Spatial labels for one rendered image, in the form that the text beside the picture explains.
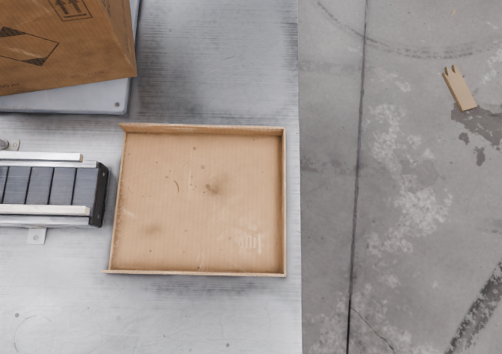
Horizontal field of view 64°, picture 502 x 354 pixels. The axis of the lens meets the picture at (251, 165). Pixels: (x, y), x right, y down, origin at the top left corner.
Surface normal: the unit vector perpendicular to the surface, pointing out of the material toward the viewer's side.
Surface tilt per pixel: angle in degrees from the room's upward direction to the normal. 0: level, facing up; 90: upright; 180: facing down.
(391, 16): 0
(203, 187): 0
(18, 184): 0
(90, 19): 90
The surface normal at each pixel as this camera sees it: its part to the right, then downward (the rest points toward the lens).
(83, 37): 0.17, 0.95
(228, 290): 0.01, -0.28
